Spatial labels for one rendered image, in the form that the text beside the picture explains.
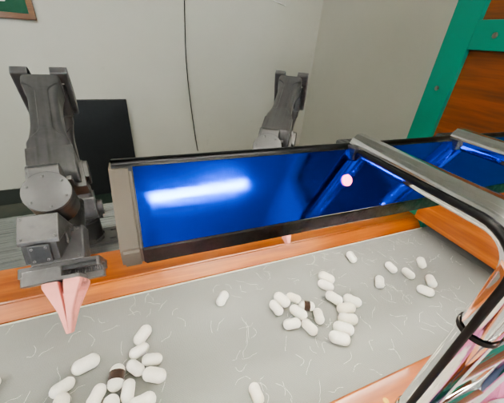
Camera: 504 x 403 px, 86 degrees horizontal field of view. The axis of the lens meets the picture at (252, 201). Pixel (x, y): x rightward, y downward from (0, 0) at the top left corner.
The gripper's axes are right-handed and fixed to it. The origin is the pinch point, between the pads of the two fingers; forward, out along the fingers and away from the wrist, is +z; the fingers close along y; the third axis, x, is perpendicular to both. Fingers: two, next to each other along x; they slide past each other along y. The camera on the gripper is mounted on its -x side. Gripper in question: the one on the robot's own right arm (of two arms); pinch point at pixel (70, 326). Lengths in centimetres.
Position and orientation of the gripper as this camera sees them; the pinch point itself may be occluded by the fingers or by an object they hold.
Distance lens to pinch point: 50.8
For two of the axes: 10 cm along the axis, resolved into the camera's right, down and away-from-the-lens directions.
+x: -2.9, 3.3, 9.0
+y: 9.3, -1.3, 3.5
